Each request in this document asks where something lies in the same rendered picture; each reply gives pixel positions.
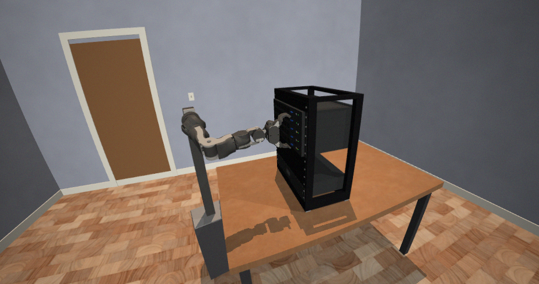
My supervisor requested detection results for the black server rack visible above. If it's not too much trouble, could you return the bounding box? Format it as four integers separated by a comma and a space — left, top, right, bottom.
274, 86, 364, 212

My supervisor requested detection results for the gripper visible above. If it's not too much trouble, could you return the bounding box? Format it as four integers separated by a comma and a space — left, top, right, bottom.
262, 113, 291, 149

